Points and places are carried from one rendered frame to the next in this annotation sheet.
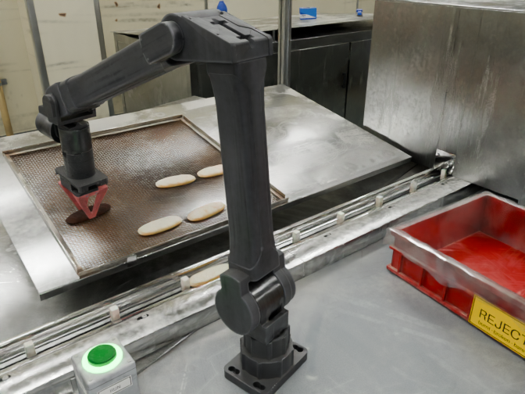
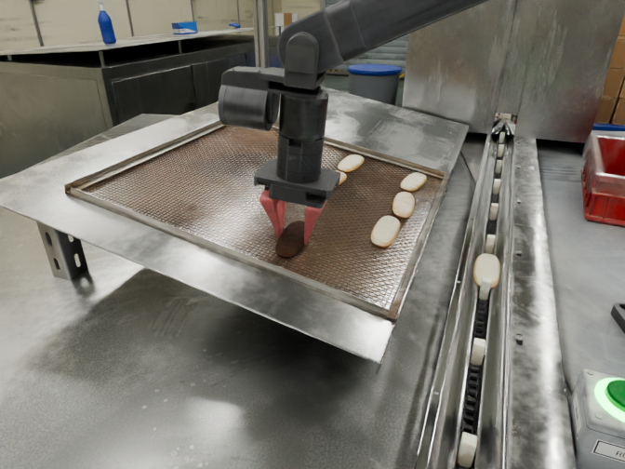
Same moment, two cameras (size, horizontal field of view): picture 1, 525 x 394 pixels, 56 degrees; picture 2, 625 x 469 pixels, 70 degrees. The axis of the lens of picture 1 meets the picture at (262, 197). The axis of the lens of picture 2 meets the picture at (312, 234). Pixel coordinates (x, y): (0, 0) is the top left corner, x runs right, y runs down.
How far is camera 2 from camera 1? 78 cm
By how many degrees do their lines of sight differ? 27
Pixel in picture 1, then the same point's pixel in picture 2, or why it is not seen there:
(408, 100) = (459, 69)
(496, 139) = (563, 90)
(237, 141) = not seen: outside the picture
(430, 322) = not seen: outside the picture
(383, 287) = (606, 234)
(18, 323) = (338, 425)
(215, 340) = (579, 337)
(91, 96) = (414, 20)
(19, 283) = (248, 372)
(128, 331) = (536, 361)
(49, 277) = (359, 335)
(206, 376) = not seen: outside the picture
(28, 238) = (259, 293)
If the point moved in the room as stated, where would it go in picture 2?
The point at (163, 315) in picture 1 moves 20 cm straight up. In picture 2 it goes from (535, 328) to (579, 175)
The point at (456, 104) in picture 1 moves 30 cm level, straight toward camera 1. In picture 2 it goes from (518, 63) to (593, 82)
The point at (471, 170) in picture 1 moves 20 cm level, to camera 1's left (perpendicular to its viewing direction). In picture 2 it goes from (535, 126) to (486, 136)
